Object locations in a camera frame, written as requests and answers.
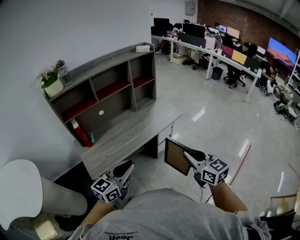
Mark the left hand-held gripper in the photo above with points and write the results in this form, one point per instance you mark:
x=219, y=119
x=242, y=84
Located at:
x=105, y=189

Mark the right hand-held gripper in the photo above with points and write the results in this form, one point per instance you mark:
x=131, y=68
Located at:
x=214, y=174

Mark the grey wooden shelf unit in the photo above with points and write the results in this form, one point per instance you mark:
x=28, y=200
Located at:
x=110, y=103

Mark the person's left forearm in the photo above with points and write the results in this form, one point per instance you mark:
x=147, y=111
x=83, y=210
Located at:
x=98, y=213

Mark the person's right forearm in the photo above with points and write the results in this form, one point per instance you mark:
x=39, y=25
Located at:
x=225, y=199

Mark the grey wooden desk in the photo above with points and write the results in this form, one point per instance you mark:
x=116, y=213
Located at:
x=131, y=138

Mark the long white office desk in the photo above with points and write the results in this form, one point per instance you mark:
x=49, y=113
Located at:
x=234, y=63

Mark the yellow desk divider panel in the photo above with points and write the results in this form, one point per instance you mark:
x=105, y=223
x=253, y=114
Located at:
x=239, y=57

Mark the pink desk divider panel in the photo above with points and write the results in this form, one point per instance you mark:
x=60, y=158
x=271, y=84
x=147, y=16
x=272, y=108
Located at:
x=227, y=50

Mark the dark desk divider panel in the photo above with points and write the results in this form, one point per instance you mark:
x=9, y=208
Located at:
x=191, y=40

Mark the person's grey shirt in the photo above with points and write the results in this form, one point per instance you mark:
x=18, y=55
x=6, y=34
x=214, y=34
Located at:
x=168, y=215

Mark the dark trash bin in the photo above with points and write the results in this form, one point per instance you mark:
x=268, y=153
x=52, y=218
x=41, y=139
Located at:
x=217, y=73

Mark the black office chair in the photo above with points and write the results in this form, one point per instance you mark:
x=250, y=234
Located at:
x=234, y=77

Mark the white storage crate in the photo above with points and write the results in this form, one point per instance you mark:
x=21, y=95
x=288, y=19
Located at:
x=180, y=58

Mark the white green wheeled machine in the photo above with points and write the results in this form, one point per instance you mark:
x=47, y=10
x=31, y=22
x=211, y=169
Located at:
x=284, y=110

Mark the white round table top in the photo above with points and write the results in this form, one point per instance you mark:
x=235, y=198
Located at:
x=18, y=187

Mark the white pot with flowers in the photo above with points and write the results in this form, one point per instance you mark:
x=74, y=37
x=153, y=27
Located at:
x=52, y=87

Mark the clear glass jar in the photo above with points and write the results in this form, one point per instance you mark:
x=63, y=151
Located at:
x=64, y=75

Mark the white tissue packet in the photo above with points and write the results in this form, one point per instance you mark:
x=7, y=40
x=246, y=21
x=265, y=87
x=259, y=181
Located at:
x=143, y=48

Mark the large black monitor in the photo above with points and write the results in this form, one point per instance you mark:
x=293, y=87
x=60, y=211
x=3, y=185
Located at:
x=193, y=30

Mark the small black monitor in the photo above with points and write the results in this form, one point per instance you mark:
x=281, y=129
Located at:
x=161, y=24

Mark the large wall screen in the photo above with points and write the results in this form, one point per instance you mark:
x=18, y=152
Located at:
x=281, y=52

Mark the grey wall electrical box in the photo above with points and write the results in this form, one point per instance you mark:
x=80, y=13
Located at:
x=189, y=7

